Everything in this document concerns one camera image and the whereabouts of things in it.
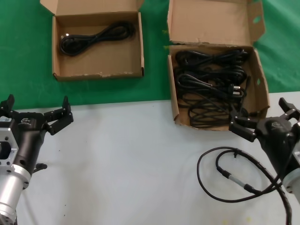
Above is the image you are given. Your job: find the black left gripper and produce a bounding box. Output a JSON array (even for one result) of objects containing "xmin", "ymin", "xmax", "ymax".
[{"xmin": 0, "ymin": 94, "xmax": 75, "ymax": 173}]

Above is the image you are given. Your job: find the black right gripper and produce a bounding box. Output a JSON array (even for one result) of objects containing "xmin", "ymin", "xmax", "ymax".
[{"xmin": 228, "ymin": 97, "xmax": 300, "ymax": 183}]

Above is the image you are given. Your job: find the black power cord white-pin plug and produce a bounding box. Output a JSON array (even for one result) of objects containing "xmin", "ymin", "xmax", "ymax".
[{"xmin": 58, "ymin": 20, "xmax": 137, "ymax": 57}]

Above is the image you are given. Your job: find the shallow brown cardboard box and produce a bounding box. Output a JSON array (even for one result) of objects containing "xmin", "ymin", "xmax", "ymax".
[{"xmin": 39, "ymin": 0, "xmax": 146, "ymax": 82}]

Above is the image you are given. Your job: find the torn brown cardboard box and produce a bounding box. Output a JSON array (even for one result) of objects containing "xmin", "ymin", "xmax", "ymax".
[{"xmin": 166, "ymin": 0, "xmax": 270, "ymax": 132}]

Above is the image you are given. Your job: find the green cloth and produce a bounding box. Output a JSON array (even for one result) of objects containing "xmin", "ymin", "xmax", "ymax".
[{"xmin": 0, "ymin": 0, "xmax": 300, "ymax": 112}]

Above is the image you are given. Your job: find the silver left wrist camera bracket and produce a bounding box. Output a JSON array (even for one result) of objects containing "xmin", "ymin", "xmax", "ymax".
[{"xmin": 0, "ymin": 127, "xmax": 20, "ymax": 174}]

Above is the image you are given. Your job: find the black power cord silver-pin plug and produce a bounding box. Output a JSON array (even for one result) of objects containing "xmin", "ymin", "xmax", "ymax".
[{"xmin": 178, "ymin": 83, "xmax": 253, "ymax": 129}]

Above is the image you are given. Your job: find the small black cable connector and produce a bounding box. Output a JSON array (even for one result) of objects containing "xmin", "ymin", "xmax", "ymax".
[{"xmin": 31, "ymin": 163, "xmax": 48, "ymax": 174}]

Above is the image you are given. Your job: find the black robot cable silver connector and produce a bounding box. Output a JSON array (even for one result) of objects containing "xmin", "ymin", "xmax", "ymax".
[{"xmin": 215, "ymin": 150, "xmax": 285, "ymax": 195}]

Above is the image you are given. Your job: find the black bundled power cord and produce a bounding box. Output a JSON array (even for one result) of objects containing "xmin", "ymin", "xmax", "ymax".
[
  {"xmin": 176, "ymin": 65, "xmax": 248, "ymax": 88},
  {"xmin": 175, "ymin": 48, "xmax": 249, "ymax": 66}
]

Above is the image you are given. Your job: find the thick black spiral-wrapped robot cable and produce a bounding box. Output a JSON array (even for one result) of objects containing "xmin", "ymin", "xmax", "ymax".
[{"xmin": 196, "ymin": 146, "xmax": 293, "ymax": 225}]

